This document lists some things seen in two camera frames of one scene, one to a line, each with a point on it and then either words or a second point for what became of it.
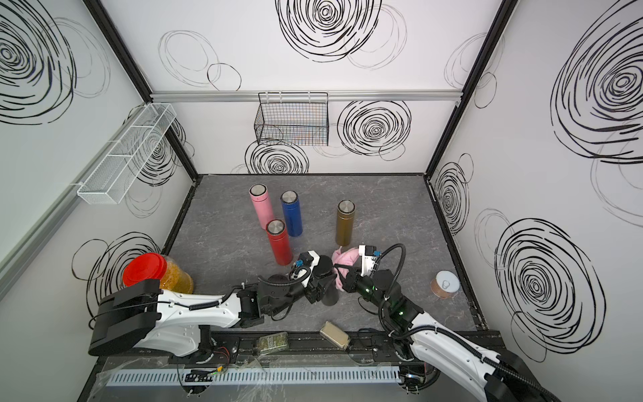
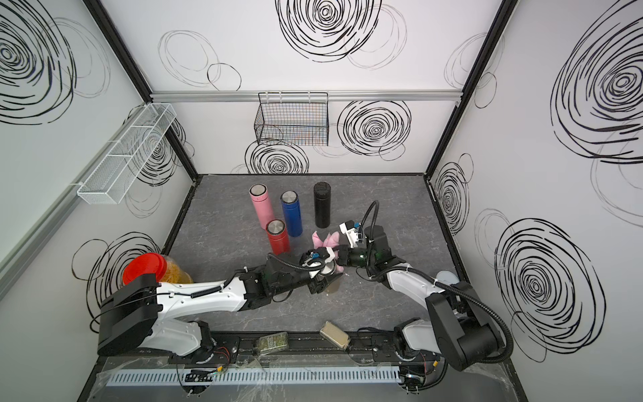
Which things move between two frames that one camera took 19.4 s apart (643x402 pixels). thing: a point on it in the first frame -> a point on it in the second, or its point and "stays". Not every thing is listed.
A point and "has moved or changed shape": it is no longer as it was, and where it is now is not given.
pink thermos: [259, 195] stays
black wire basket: [293, 118] stays
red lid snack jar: [153, 266] stays
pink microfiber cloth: [346, 257] has moved or changed shape
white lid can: [445, 284] stays
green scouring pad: [274, 342] stays
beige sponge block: [340, 337] stays
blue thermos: [290, 200] stays
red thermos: [277, 232] stays
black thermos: [325, 268] -> [321, 191]
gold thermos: [346, 209] has moved or changed shape
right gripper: [353, 279] -> [344, 255]
